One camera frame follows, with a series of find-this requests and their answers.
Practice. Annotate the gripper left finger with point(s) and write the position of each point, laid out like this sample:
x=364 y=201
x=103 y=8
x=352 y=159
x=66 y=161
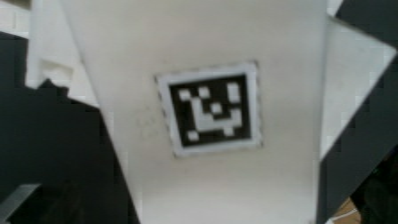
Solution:
x=42 y=204

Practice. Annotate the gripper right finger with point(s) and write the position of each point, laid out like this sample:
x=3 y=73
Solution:
x=375 y=195

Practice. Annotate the white cabinet body box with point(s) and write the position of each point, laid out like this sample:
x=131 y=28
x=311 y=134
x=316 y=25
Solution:
x=359 y=56

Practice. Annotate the white cabinet top block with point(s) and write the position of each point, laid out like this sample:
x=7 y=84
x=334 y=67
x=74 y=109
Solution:
x=206 y=71

